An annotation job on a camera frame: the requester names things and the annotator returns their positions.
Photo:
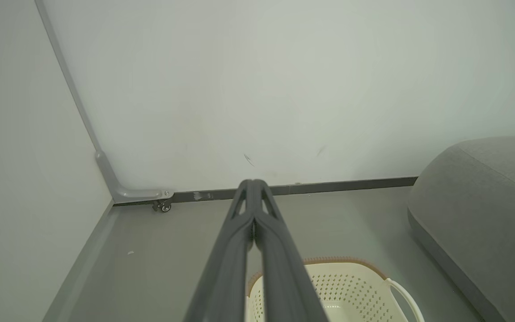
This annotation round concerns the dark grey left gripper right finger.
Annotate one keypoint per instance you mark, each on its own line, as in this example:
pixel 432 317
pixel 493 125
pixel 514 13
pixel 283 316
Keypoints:
pixel 284 277

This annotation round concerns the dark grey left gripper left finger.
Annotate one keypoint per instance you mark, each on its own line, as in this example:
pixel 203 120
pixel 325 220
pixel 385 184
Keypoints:
pixel 224 268

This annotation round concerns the cream plastic laundry basket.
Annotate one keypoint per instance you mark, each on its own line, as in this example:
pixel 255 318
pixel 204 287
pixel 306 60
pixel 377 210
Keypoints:
pixel 347 286

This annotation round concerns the small caster wheel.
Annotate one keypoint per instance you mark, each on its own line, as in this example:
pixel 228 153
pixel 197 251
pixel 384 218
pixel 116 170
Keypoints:
pixel 165 207

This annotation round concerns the light grey side panel skirting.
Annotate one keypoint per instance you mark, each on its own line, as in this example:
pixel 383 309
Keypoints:
pixel 83 268

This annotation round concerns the grey fabric sofa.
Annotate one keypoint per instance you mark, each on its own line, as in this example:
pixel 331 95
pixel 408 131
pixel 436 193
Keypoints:
pixel 481 210

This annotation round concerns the dark grey wall baseboard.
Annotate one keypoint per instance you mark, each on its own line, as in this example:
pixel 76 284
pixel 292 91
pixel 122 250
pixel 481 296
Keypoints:
pixel 351 184

